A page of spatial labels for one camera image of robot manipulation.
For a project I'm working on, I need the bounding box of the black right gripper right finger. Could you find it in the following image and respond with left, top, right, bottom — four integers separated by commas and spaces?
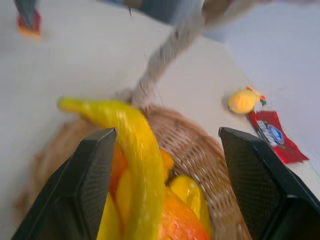
218, 126, 320, 240

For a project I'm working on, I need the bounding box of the short yellow banana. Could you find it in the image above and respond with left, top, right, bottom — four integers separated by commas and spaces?
167, 174, 213, 237

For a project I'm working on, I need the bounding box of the small yellow lemon toy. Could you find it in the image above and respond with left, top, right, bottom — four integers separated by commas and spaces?
227, 86, 267, 115

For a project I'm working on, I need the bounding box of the red snack wrapper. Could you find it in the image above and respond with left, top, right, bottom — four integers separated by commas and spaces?
248, 110, 310, 165

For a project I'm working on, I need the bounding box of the long yellow banana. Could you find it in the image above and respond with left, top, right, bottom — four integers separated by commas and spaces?
56, 96, 167, 240

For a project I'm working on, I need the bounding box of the orange fruit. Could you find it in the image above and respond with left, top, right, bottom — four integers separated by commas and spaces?
108, 142, 211, 240

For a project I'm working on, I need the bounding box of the yellow fruit piece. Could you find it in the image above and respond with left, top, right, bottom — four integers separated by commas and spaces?
96, 169, 133, 240

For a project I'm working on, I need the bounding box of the red and orange box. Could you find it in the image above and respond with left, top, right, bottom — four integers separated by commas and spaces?
16, 9, 42, 40

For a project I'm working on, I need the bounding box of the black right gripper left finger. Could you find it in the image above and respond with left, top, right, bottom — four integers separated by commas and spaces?
11, 127, 118, 240

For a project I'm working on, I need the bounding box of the wicker basket with rope handle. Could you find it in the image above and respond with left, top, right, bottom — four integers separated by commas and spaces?
13, 0, 254, 240

